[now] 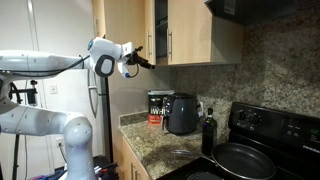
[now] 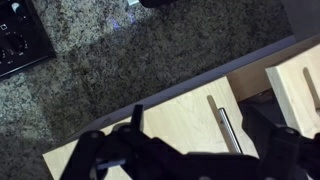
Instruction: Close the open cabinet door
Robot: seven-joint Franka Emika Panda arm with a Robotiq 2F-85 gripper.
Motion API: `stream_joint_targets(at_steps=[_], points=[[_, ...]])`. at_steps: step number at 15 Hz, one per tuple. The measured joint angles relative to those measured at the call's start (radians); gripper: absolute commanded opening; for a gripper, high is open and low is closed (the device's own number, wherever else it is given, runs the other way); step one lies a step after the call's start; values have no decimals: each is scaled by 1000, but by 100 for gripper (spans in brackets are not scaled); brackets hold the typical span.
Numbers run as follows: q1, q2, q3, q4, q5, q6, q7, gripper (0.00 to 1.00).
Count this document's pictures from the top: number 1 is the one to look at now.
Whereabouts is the black camera tripod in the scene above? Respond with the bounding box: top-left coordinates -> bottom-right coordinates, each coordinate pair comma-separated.
8,78 -> 38,180

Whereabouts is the stove coil burner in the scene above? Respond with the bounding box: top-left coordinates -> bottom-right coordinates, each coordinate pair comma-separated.
185,171 -> 225,180

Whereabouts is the dark glass bottle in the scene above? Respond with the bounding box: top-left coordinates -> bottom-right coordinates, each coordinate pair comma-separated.
200,106 -> 219,157

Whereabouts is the metal cabinet door handle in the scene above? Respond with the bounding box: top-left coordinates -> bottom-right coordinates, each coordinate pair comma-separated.
167,29 -> 174,62

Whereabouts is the cabinet shelf board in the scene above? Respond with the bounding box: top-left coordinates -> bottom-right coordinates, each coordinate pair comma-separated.
155,19 -> 169,29

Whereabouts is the black power cord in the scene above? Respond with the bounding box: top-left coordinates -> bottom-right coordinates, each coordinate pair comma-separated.
58,144 -> 68,165

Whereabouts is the stainless steel refrigerator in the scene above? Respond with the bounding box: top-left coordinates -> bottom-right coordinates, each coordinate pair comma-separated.
86,68 -> 113,165

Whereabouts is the white light switch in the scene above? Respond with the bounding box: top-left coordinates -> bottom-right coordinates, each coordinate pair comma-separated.
49,83 -> 59,95

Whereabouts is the black electric stove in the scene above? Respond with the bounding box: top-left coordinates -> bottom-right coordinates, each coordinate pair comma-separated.
155,101 -> 320,180

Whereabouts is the dark grey air fryer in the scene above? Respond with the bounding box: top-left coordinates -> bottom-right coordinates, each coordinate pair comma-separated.
161,92 -> 200,136

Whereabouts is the black frying pan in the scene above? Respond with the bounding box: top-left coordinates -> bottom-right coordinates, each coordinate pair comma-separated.
171,142 -> 277,180

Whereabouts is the white backsplash outlet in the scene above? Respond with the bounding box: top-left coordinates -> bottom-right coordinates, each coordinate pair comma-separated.
198,101 -> 205,118

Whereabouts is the white wall outlet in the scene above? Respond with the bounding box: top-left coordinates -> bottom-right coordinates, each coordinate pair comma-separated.
55,136 -> 65,149

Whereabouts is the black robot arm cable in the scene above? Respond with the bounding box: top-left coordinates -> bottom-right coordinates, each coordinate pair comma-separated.
0,54 -> 93,78

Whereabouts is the wooden cabinet door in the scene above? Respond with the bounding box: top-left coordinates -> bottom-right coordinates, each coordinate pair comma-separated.
105,0 -> 157,66
167,0 -> 215,65

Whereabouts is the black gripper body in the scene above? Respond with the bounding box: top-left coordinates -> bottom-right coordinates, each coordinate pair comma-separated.
125,46 -> 145,68

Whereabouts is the wooden wall cabinet body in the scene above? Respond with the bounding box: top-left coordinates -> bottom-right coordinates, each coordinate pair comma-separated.
91,0 -> 245,68

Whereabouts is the wooden base cabinet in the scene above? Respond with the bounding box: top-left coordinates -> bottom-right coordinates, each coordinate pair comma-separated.
112,132 -> 152,180

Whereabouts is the black stove knob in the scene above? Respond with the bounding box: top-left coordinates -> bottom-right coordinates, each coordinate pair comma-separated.
234,109 -> 248,122
247,112 -> 263,127

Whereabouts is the black range hood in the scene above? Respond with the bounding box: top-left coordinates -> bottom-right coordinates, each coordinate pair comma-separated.
203,0 -> 320,27

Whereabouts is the wooden cabinet door, shut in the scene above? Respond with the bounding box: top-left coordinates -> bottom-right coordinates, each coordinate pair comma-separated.
167,0 -> 215,65

